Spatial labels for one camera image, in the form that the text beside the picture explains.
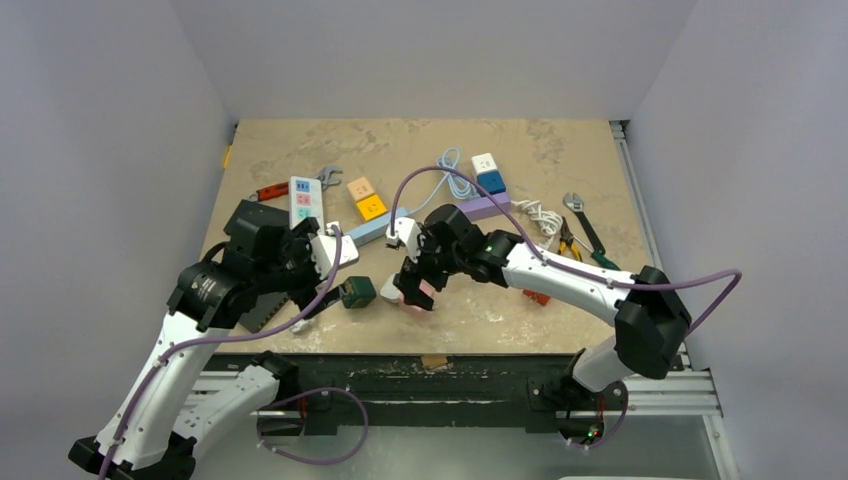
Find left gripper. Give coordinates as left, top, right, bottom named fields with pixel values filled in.
left=254, top=218, right=346, bottom=316

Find pink cube socket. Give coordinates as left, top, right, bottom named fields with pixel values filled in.
left=400, top=281, right=435, bottom=315

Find dark green cube socket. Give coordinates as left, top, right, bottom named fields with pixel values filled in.
left=341, top=276, right=377, bottom=309

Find adjustable wrench red handle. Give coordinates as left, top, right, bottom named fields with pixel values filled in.
left=247, top=165, right=344, bottom=203

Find red cube socket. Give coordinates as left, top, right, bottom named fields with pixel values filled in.
left=522, top=289, right=550, bottom=306

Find white cable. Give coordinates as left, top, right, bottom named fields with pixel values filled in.
left=511, top=198, right=564, bottom=240

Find yellow handled pliers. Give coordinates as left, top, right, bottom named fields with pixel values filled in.
left=558, top=216, right=583, bottom=262

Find white adapter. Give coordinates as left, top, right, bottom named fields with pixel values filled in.
left=379, top=273, right=403, bottom=305

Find white power strip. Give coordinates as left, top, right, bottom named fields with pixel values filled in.
left=288, top=176, right=325, bottom=228

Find green handled screwdriver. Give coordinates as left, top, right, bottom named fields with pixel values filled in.
left=574, top=237, right=621, bottom=271

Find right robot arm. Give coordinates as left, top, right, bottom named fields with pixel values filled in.
left=386, top=204, right=692, bottom=407

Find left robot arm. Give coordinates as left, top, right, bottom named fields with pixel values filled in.
left=68, top=218, right=358, bottom=479

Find yellow cube socket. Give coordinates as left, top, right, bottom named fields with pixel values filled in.
left=356, top=194, right=388, bottom=222

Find dark blue cube socket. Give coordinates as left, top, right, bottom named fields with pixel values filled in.
left=476, top=170, right=506, bottom=195

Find white cube socket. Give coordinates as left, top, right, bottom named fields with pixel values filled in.
left=471, top=153, right=498, bottom=176

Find black box near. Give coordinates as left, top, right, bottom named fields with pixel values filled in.
left=238, top=292, right=289, bottom=334

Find black box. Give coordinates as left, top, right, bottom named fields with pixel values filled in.
left=223, top=200, right=289, bottom=235
left=238, top=292, right=289, bottom=334

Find light blue power strip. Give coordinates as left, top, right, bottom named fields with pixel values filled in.
left=345, top=213, right=391, bottom=247

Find purple power strip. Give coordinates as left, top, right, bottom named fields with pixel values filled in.
left=456, top=192, right=512, bottom=222

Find black box far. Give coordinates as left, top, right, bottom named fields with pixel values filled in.
left=223, top=200, right=289, bottom=235

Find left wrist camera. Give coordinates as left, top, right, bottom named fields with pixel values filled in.
left=310, top=222, right=360, bottom=280

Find light blue coiled cable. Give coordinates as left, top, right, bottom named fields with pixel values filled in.
left=407, top=146, right=480, bottom=217

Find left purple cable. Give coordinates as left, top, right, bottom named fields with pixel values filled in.
left=95, top=225, right=370, bottom=480

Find purple cable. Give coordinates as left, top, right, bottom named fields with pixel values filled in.
left=387, top=165, right=743, bottom=452
left=95, top=225, right=370, bottom=480

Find silver black handled wrench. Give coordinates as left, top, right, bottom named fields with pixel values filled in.
left=563, top=193, right=606, bottom=256

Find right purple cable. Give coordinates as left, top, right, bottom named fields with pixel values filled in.
left=387, top=165, right=743, bottom=452

